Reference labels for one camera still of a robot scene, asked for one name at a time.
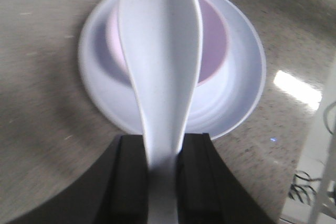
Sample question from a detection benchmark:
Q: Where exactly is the light blue plate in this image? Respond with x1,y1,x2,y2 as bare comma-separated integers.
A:
78,0,266,139

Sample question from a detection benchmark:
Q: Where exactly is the purple plastic bowl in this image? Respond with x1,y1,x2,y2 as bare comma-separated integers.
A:
105,0,229,86

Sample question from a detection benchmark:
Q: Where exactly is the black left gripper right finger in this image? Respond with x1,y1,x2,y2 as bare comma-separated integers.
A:
176,133,274,223

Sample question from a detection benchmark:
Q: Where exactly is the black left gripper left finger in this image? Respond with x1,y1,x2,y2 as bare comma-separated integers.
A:
11,135,148,223

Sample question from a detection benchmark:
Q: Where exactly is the light blue plastic spoon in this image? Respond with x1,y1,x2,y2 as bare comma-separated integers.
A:
118,0,203,223

